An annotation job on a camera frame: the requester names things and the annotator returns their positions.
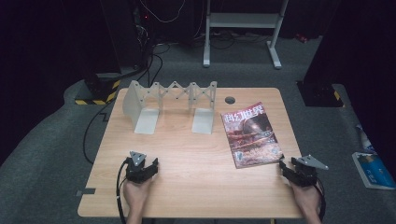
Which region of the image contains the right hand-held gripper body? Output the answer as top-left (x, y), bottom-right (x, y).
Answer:
top-left (290, 154), bottom-right (330, 188)

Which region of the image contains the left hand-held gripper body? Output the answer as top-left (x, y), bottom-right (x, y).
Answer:
top-left (125, 150), bottom-right (151, 184)

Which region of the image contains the red magazine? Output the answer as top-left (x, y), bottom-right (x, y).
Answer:
top-left (220, 101), bottom-right (285, 169)

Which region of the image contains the white expandable bookend rack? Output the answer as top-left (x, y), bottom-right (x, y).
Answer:
top-left (121, 79), bottom-right (219, 135)

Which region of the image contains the person's left hand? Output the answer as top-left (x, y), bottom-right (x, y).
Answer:
top-left (122, 177), bottom-right (153, 216)

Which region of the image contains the person's right hand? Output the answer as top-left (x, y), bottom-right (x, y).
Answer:
top-left (289, 180), bottom-right (321, 217)

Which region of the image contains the white bottle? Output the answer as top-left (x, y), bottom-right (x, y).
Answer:
top-left (355, 123), bottom-right (376, 153)

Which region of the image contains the blue and white box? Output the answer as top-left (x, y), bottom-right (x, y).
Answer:
top-left (351, 151), bottom-right (396, 190)

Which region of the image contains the black base with yellow mark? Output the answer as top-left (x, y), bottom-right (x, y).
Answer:
top-left (296, 80), bottom-right (346, 108)

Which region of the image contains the black yellow striped base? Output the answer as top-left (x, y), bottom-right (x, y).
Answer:
top-left (74, 73), bottom-right (121, 106)

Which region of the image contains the black equipment tower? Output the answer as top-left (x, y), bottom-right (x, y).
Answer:
top-left (99, 0), bottom-right (154, 72)

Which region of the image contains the white metal stand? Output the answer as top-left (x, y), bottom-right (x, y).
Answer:
top-left (203, 0), bottom-right (290, 70)

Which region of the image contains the black floor cable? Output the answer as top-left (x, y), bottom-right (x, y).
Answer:
top-left (82, 99), bottom-right (118, 165)

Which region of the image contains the black cable bundle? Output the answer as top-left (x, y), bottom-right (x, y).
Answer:
top-left (136, 43), bottom-right (172, 88)

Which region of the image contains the white hanging cable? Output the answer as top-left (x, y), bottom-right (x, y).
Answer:
top-left (139, 0), bottom-right (187, 24)

